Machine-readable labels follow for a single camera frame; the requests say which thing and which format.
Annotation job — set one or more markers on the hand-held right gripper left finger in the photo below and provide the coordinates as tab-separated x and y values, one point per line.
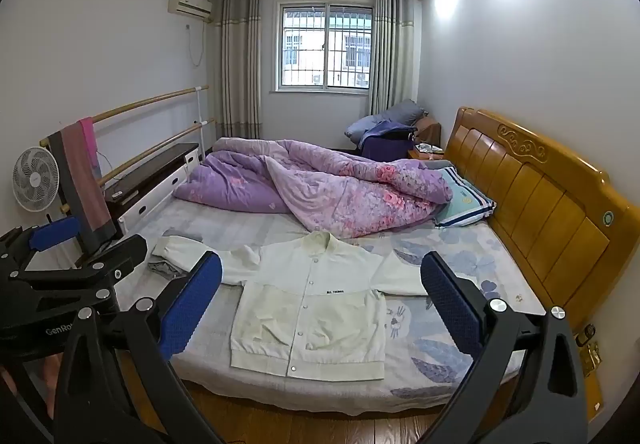
192	304

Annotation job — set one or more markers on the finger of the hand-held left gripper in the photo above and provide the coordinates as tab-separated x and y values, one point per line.
100	269
52	231

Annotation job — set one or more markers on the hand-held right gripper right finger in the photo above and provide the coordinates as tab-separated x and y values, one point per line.
450	304

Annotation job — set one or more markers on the white button-up jacket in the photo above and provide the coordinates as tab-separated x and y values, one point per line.
310	319

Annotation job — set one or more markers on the grey garment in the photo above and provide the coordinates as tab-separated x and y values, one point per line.
167	270

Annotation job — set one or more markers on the grey and pink towel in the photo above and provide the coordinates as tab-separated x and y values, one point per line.
80	184

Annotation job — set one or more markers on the white standing fan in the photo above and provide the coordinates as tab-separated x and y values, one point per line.
35	179

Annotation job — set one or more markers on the bed with patterned sheet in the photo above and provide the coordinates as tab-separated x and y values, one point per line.
425	249

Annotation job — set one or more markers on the dark and white cabinet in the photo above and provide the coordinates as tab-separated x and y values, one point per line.
145	206

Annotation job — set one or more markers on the bright pink cloth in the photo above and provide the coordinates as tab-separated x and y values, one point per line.
89	137

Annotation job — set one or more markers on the striped pillow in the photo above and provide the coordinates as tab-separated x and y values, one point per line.
465	201

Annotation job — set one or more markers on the wooden headboard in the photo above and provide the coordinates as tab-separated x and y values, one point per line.
540	194

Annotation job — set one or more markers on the wooden nightstand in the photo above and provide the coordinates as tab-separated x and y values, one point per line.
417	154
592	384

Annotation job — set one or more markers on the pale small clutter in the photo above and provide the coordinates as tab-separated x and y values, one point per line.
430	148

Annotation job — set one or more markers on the purple floral quilt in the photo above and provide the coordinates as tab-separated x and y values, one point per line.
325	189

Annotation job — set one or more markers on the purple bag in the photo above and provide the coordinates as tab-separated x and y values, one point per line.
385	144

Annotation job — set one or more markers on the brown armchair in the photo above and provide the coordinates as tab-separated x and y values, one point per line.
430	129

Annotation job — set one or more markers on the round green sticker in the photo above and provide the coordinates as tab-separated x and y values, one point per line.
606	218

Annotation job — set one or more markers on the grey pillow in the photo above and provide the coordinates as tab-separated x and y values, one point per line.
402	112

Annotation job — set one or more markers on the light blue pillow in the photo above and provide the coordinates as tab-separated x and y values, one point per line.
357	127

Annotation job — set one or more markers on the grey striped curtain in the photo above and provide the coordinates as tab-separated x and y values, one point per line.
240	74
392	59

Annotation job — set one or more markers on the barred window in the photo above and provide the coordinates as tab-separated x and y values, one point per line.
305	44

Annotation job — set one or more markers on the wooden wall rail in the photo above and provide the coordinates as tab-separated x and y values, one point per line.
150	100
150	154

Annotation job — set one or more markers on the white rail post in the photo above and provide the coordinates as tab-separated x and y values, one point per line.
202	104

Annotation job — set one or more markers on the wall air conditioner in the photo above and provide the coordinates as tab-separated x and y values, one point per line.
187	4

